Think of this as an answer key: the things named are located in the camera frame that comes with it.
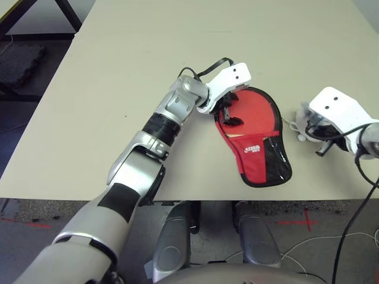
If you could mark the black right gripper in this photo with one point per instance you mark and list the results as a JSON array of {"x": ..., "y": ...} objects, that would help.
[{"x": 324, "y": 130}]

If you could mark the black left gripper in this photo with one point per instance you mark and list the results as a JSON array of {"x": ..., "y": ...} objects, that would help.
[{"x": 227, "y": 103}]

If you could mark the red black paddle case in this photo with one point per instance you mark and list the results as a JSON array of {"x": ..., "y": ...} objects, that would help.
[{"x": 254, "y": 159}]

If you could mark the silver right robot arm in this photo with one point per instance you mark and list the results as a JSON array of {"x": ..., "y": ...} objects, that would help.
[{"x": 370, "y": 136}]

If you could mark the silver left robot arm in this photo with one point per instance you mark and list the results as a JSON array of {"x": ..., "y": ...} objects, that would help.
[{"x": 142, "y": 154}]

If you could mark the speckled grey foam floor mat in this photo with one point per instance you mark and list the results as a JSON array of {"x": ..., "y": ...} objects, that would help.
[{"x": 296, "y": 207}]

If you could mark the grey robot right leg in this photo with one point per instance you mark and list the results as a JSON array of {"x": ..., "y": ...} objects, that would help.
[{"x": 257, "y": 242}]

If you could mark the grey robot leg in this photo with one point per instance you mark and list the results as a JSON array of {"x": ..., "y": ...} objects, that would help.
[
  {"x": 257, "y": 242},
  {"x": 174, "y": 242}
]

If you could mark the grey robot left leg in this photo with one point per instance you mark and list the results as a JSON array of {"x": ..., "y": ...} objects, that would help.
[{"x": 174, "y": 242}]

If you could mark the grey robot torso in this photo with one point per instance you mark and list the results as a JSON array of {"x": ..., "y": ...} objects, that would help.
[{"x": 237, "y": 276}]

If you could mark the dark foam floor mat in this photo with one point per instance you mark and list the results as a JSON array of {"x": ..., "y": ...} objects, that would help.
[{"x": 20, "y": 65}]

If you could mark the long red floor tape line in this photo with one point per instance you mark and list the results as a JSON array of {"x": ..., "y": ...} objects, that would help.
[{"x": 32, "y": 225}]

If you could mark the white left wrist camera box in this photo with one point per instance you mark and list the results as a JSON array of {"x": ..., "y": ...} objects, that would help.
[{"x": 231, "y": 80}]

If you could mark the black metal table frame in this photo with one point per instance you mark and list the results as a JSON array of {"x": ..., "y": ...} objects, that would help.
[{"x": 68, "y": 16}]

